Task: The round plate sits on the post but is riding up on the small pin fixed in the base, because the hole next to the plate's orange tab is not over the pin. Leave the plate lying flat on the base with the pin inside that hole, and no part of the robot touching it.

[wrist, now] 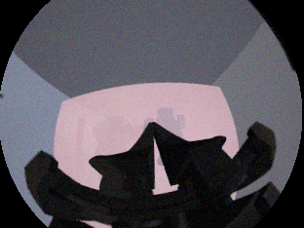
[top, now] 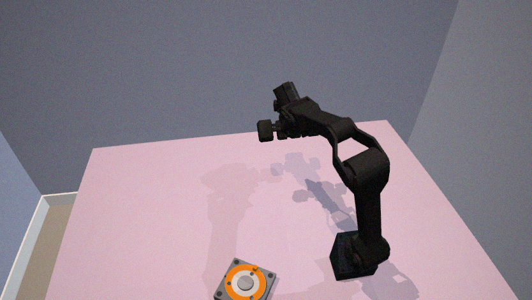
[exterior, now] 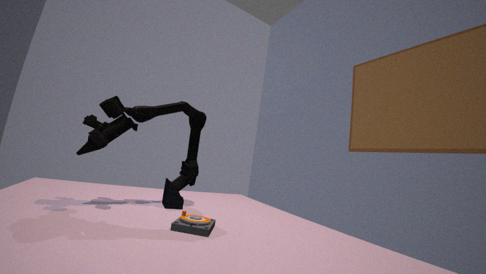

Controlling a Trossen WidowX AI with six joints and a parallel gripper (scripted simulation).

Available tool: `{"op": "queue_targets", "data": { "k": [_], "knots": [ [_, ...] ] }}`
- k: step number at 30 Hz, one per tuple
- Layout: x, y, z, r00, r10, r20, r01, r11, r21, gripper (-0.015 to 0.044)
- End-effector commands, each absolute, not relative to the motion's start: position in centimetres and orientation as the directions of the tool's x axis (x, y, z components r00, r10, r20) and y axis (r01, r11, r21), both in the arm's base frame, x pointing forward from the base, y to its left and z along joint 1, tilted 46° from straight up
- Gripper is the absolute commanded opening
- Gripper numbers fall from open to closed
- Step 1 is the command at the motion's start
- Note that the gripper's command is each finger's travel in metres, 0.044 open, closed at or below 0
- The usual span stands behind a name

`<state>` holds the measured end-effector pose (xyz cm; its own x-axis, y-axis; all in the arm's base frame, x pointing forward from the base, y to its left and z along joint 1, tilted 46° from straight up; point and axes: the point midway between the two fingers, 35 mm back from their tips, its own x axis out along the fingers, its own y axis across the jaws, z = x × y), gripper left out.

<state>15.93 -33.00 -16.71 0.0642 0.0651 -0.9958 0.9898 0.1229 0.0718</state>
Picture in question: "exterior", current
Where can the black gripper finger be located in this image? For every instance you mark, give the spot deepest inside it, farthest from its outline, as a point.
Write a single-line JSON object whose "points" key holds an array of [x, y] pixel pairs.
{"points": [[89, 146]]}

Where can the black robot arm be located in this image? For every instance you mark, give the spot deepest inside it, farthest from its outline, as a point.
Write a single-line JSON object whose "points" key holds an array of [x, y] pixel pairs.
{"points": [[114, 108]]}

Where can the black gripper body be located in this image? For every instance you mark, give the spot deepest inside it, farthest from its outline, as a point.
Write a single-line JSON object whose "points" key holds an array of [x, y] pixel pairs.
{"points": [[105, 135]]}

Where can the orange round plate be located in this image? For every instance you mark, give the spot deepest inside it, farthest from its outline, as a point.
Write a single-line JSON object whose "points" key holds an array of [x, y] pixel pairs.
{"points": [[186, 218]]}

